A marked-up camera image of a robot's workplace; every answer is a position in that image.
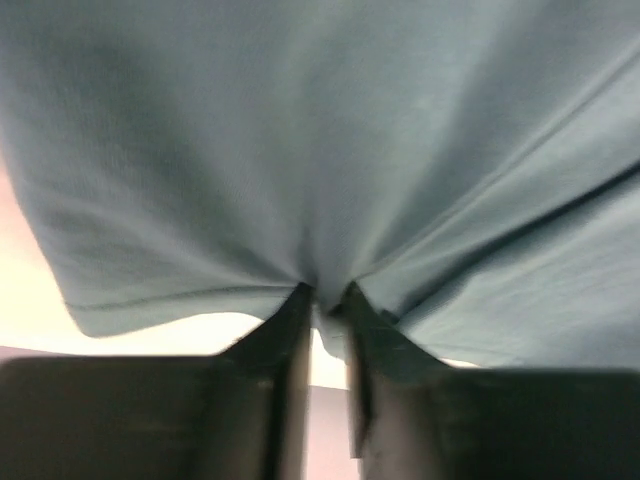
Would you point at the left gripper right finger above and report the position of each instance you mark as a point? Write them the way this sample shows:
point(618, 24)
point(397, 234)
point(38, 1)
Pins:
point(413, 416)

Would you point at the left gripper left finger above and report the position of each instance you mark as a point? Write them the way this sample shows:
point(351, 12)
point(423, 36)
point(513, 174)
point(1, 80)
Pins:
point(239, 414)

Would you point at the grey-blue t shirt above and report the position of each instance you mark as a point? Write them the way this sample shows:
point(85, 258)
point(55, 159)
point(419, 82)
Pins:
point(473, 166)

